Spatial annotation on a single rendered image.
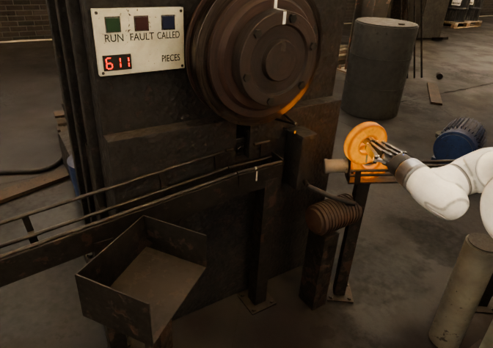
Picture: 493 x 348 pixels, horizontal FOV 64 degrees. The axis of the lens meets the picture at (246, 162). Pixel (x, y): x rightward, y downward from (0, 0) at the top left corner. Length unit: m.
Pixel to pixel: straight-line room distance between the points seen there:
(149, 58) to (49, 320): 1.20
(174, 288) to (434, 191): 0.74
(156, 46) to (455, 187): 0.92
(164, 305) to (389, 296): 1.26
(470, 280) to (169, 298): 1.10
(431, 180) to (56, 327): 1.53
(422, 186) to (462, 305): 0.70
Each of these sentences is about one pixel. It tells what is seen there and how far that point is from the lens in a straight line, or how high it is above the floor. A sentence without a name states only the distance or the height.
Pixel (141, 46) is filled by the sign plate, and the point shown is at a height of 1.14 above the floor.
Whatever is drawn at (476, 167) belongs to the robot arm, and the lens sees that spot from 1.23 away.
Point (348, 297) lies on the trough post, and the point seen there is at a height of 0.02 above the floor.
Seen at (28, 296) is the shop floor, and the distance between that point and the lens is 2.09.
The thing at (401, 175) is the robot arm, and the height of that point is 0.84.
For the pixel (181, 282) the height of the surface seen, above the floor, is 0.60.
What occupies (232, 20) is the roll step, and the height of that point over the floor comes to 1.22.
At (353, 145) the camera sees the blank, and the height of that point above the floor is 0.83.
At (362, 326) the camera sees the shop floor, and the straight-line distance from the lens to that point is 1.91.
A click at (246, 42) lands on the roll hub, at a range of 1.13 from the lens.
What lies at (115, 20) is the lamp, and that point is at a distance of 1.20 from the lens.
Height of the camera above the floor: 1.39
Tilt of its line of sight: 28 degrees down
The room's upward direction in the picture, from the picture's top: 3 degrees clockwise
